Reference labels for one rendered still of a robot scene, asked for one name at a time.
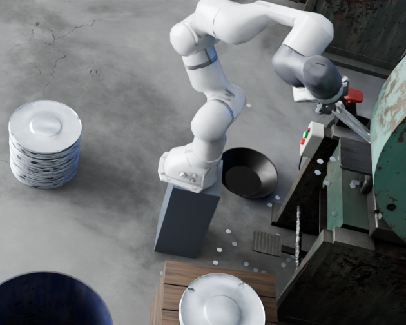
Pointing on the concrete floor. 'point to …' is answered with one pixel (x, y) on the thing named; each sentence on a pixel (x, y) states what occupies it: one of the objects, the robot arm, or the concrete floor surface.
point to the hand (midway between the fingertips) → (338, 104)
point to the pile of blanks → (43, 165)
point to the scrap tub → (46, 301)
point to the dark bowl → (248, 173)
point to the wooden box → (267, 284)
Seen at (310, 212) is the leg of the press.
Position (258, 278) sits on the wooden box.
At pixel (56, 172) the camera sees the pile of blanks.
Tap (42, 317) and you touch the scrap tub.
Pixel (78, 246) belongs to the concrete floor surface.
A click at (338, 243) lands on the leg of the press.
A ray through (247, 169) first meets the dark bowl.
